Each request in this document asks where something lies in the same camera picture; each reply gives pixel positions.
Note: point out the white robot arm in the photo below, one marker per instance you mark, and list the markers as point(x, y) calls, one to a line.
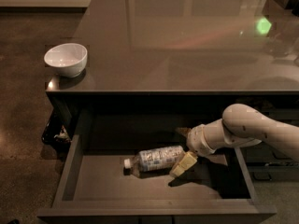
point(240, 126)

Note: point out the open grey top drawer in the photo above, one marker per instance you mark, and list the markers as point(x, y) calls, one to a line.
point(96, 189)

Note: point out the black trash bin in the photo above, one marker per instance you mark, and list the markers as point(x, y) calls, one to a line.
point(55, 133)

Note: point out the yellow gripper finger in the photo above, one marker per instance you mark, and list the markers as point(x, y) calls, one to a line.
point(185, 161)
point(183, 131)

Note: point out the white ceramic bowl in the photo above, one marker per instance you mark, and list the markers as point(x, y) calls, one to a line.
point(67, 60)

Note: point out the grey counter cabinet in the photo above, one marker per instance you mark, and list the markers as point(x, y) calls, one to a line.
point(184, 57)

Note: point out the blue label plastic bottle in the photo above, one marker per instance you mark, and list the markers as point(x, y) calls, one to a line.
point(154, 159)

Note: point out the dark lower drawer unit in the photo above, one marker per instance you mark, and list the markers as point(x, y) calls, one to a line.
point(268, 164)

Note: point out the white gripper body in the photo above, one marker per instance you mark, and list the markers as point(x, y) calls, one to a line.
point(195, 141)

